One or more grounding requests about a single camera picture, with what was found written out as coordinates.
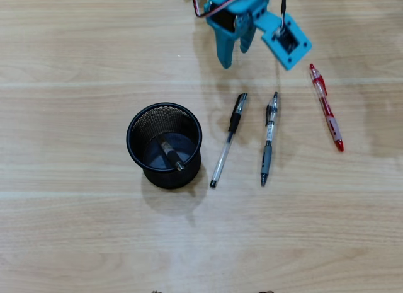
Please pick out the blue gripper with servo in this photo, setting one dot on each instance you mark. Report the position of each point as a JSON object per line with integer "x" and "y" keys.
{"x": 224, "y": 42}

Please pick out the clear pen with black cap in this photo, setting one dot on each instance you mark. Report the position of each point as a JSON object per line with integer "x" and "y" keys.
{"x": 234, "y": 118}

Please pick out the grey grip retractable pen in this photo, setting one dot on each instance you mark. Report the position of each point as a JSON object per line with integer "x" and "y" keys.
{"x": 267, "y": 156}

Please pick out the red retractable pen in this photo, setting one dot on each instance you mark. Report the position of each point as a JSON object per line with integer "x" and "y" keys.
{"x": 333, "y": 126}

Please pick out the black grip chrome tip pen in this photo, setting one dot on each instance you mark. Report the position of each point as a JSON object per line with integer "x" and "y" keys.
{"x": 171, "y": 156}

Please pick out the black mesh pen holder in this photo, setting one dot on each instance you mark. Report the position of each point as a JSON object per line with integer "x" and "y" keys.
{"x": 170, "y": 181}

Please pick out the blue wrist camera module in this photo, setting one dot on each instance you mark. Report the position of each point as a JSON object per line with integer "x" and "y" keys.
{"x": 272, "y": 47}

